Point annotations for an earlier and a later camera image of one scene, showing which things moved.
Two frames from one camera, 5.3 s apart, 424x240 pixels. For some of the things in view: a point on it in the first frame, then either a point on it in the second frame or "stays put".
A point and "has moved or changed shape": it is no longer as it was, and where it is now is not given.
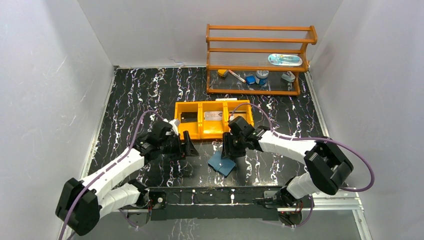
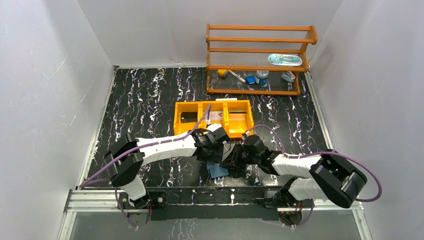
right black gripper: [227, 143] to [232, 161]
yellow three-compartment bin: [209, 119] stays put
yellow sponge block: [222, 72] stays put
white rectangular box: [226, 99] stays put
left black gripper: [180, 145] to [214, 153]
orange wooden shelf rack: [257, 60] stays put
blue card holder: [223, 167] has moved or changed shape
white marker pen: [236, 76] stays put
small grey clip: [289, 76] stays put
